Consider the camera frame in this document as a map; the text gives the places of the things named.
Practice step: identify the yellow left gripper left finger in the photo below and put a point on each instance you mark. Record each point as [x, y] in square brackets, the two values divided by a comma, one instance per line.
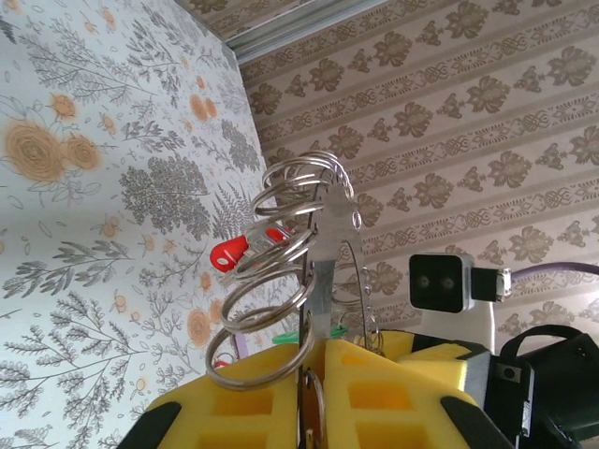
[243, 397]

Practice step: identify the green key tag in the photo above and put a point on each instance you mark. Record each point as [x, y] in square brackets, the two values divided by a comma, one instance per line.
[286, 337]

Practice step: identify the aluminium corner post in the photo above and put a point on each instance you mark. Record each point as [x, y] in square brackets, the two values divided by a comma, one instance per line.
[281, 37]

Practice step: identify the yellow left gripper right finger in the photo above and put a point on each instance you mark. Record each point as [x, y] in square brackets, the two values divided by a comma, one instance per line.
[374, 407]

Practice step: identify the red key tag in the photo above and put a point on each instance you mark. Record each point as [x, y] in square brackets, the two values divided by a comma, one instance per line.
[229, 255]

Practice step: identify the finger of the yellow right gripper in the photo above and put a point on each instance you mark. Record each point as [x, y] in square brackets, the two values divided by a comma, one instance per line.
[440, 365]

